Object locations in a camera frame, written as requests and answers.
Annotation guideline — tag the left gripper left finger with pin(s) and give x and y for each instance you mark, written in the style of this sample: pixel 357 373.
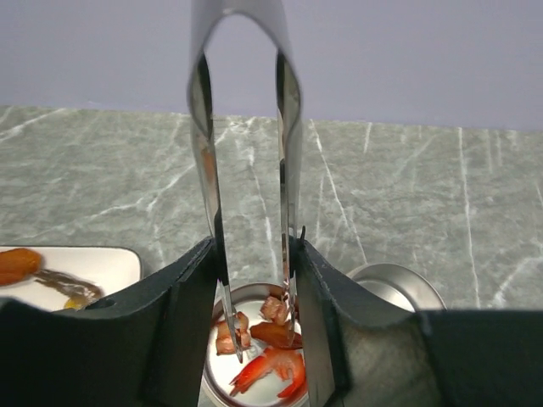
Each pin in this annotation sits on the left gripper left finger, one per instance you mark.
pixel 142 346

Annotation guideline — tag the white square plate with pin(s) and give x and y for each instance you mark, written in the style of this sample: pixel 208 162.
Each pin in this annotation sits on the white square plate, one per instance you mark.
pixel 110 268

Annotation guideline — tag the braised pork pieces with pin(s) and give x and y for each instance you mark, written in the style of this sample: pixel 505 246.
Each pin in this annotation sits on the braised pork pieces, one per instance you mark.
pixel 273 331

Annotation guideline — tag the red shrimp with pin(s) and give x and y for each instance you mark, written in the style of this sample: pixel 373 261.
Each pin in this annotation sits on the red shrimp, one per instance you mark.
pixel 287 364

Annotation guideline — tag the round metal tin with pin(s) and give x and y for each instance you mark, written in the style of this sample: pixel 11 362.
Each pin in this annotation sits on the round metal tin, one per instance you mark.
pixel 398 285
pixel 219 370

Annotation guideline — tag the right round metal tin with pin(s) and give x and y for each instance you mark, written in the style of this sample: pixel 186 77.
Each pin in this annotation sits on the right round metal tin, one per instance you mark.
pixel 398 285

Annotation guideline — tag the left round metal tin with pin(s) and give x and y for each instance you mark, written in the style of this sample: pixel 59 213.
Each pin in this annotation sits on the left round metal tin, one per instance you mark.
pixel 219 370

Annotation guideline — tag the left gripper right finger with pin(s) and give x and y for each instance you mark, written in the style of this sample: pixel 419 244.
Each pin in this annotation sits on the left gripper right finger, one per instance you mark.
pixel 362 351

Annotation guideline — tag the fried chicken drumstick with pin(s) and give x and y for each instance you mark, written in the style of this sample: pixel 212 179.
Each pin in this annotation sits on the fried chicken drumstick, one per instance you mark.
pixel 17 264

